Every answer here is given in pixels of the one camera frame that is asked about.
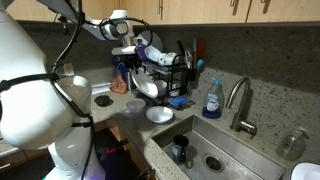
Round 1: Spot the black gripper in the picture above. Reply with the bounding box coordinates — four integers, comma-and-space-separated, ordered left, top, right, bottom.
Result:
111, 46, 143, 69

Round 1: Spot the white deep plate bowl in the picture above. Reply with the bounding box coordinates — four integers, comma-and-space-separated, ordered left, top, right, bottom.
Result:
131, 70, 158, 98

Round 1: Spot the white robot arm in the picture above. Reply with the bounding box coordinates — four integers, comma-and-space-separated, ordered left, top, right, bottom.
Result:
0, 0, 105, 180

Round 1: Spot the white mug upper rack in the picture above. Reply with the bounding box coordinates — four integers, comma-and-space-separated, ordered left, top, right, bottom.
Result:
158, 52, 178, 66

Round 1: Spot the white mug rack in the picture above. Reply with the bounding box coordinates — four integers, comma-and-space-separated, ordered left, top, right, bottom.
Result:
155, 80, 167, 96
158, 52, 178, 66

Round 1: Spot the white mug lower rack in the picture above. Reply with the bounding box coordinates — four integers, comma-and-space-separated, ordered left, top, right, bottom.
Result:
155, 80, 167, 96

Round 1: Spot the black two-tier dish rack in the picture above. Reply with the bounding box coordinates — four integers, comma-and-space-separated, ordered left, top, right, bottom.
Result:
142, 50, 197, 104

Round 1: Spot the small white plate on counter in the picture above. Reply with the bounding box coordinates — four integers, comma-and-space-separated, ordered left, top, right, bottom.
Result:
146, 106, 173, 124

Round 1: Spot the blue dish soap bottle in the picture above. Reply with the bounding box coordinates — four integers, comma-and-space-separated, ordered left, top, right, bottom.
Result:
202, 78, 224, 119

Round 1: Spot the blue water bottle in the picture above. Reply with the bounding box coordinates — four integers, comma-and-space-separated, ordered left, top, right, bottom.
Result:
112, 57, 130, 82

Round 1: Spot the orange plastic bag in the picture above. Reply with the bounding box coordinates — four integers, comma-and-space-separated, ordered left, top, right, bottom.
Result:
109, 73, 127, 94

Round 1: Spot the large white plate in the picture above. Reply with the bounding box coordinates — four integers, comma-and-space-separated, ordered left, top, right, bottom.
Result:
137, 31, 163, 52

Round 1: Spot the clear plastic container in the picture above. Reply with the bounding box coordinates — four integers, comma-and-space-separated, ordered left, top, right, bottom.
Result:
123, 98, 146, 118

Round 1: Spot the blue sponge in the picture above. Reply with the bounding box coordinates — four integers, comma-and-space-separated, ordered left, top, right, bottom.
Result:
168, 96, 189, 107

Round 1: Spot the teal spatula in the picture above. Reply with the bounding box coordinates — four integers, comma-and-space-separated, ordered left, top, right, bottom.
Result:
196, 59, 204, 70

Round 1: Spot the red spatula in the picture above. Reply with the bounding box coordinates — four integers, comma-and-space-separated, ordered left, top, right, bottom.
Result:
196, 41, 206, 59

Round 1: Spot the black mug in sink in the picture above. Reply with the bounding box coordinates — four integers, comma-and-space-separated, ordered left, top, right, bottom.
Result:
172, 135, 189, 164

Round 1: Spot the steel sink faucet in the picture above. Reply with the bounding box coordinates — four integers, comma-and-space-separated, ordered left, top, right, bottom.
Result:
225, 77, 258, 137

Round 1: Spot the grey sink basin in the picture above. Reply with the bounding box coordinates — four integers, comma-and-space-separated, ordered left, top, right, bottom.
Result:
153, 116, 285, 180

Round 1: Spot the clear soap dispenser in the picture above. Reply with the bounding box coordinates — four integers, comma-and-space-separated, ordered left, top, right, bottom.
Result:
276, 126, 309, 161

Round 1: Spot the white water filter pitcher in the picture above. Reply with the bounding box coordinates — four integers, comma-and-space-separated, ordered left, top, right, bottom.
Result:
290, 162, 320, 180

